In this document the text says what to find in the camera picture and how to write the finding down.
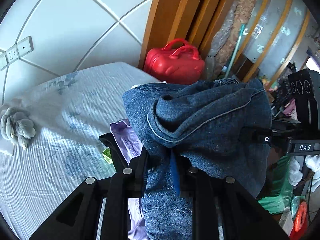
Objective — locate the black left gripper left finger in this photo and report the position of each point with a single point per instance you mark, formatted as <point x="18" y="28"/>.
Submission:
<point x="138" y="177"/>

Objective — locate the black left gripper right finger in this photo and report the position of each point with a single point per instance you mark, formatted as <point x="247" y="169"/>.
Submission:
<point x="183" y="175"/>

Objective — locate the blue denim jeans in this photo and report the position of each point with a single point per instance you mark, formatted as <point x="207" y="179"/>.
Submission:
<point x="202" y="122"/>

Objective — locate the lavender garment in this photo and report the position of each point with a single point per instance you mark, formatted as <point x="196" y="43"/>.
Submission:
<point x="130" y="147"/>

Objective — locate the green plastic bag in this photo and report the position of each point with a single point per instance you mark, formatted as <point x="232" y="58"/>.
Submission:
<point x="277" y="192"/>

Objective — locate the striped light blue bedsheet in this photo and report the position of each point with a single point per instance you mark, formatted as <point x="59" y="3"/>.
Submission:
<point x="70" y="113"/>

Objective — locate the red plastic handbag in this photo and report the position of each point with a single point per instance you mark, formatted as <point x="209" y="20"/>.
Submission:
<point x="178" y="62"/>

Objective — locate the grey plush toy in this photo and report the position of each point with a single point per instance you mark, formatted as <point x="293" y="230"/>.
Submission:
<point x="17" y="127"/>

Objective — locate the teal mop handle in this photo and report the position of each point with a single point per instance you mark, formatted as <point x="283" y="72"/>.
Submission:
<point x="242" y="28"/>

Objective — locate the white wall socket panel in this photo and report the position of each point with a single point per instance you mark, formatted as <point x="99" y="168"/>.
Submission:
<point x="16" y="52"/>

